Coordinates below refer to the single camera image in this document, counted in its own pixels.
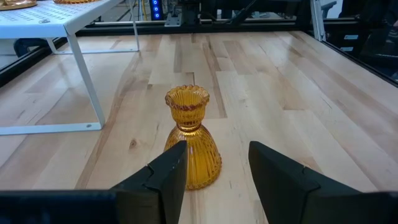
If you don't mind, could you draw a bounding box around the silver aluminium post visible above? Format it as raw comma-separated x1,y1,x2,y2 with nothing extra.
310,0,327,42

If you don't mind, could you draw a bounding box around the amber ribbed glass candle holder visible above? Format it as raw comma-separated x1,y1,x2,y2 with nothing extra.
52,0,100,5
164,84,223,191

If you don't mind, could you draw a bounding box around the black device with blue lights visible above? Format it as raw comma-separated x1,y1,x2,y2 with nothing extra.
149,0,164,21

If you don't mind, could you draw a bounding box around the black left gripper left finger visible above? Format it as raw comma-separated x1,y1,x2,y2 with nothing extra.
0,140,188,224

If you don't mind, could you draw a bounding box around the short brass candlestick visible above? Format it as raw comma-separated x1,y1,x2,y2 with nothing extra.
0,0,38,11

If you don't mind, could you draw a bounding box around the white perforated metal shelf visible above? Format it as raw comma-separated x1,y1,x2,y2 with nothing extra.
0,0,140,136

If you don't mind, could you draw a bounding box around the black aluminium table frame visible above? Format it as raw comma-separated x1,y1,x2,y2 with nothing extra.
0,0,398,88

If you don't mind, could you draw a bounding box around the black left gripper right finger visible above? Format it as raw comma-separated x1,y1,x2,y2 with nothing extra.
248,141,398,224

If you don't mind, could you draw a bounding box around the person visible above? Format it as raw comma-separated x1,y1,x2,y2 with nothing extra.
340,0,398,63

